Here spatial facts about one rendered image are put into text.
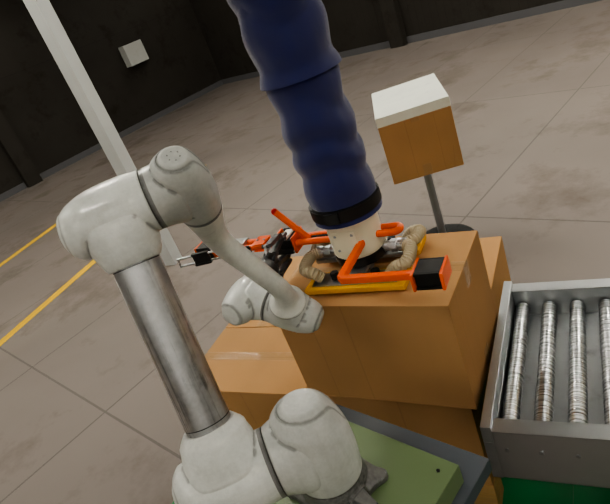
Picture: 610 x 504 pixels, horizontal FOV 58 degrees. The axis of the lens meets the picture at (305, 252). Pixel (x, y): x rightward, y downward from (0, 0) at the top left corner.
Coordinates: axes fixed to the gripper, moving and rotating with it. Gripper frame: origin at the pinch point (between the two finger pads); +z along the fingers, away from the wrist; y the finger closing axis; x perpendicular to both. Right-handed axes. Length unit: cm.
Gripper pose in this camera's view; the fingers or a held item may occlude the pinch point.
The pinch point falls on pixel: (288, 240)
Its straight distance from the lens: 186.8
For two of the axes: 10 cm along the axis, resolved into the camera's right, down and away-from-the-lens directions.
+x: 8.7, -0.9, -4.9
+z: 3.7, -5.4, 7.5
